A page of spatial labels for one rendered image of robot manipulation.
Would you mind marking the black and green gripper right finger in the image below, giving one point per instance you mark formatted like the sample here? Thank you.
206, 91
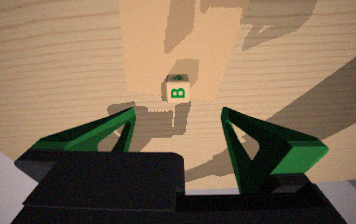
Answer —
281, 150

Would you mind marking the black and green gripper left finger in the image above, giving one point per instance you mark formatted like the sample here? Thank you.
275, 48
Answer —
86, 137

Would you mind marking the tan flat mat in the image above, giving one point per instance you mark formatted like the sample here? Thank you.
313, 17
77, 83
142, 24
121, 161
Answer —
167, 37

